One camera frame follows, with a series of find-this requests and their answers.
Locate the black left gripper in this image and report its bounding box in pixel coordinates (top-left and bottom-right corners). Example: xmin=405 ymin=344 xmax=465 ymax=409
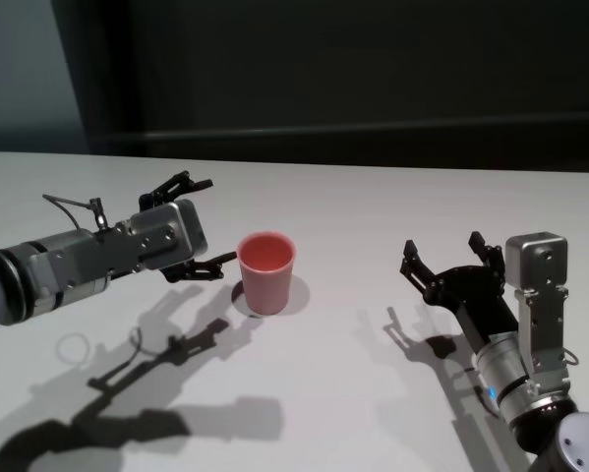
xmin=139 ymin=170 xmax=239 ymax=286

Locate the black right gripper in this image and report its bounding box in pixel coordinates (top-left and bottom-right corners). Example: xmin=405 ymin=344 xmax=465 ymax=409
xmin=399 ymin=230 xmax=521 ymax=349

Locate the pink plastic cup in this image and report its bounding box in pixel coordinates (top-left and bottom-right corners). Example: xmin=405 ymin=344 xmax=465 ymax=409
xmin=236 ymin=230 xmax=298 ymax=317

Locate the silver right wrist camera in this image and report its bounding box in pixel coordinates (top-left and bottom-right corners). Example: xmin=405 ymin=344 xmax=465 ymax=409
xmin=503 ymin=229 xmax=570 ymax=397

